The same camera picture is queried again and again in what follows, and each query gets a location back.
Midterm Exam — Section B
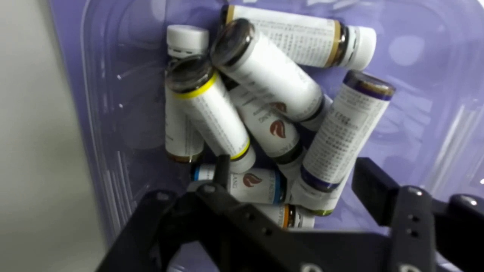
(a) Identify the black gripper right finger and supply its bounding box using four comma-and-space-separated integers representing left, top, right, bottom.
350, 155, 484, 272

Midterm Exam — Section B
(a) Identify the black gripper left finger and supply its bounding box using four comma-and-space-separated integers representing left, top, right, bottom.
93, 155, 308, 272

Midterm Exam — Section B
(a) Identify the white bottle blue band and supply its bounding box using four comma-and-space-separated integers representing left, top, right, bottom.
192, 161, 290, 207

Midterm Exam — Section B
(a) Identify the white bottle orange band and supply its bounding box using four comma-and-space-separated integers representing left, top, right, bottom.
264, 202, 317, 231

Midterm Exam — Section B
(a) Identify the white bottle brown band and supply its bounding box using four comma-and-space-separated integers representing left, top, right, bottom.
163, 22, 211, 164

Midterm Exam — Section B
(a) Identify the white bottle yellow band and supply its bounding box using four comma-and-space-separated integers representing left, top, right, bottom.
164, 54, 258, 175

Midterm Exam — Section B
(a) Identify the white bottle red logo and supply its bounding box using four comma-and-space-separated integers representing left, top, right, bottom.
228, 84, 310, 178

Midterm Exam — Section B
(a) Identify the white bottle purple band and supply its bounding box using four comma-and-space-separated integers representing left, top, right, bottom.
285, 69, 397, 214

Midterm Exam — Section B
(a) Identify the white bottle black band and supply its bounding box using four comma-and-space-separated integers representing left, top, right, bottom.
207, 16, 332, 132

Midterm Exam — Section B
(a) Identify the white bottle gold band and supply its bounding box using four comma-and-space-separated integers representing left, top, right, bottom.
219, 3, 378, 72

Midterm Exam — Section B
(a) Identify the purple mat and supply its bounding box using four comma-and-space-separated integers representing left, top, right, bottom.
48, 0, 484, 272

